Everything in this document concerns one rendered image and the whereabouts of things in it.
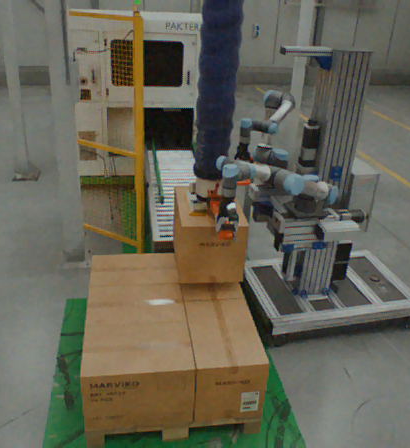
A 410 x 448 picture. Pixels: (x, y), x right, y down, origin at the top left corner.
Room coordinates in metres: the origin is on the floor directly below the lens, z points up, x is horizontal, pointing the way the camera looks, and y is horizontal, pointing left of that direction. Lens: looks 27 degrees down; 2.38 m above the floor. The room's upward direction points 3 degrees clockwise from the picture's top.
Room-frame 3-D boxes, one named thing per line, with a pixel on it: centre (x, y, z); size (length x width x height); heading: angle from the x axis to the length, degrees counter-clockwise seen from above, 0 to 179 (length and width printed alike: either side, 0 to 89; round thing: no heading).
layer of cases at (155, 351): (2.47, 0.19, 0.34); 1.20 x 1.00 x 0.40; 10
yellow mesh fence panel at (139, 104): (4.06, 0.89, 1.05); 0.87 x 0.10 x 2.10; 62
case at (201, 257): (2.81, -0.03, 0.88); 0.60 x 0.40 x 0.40; 9
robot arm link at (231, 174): (2.24, -0.13, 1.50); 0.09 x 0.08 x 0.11; 132
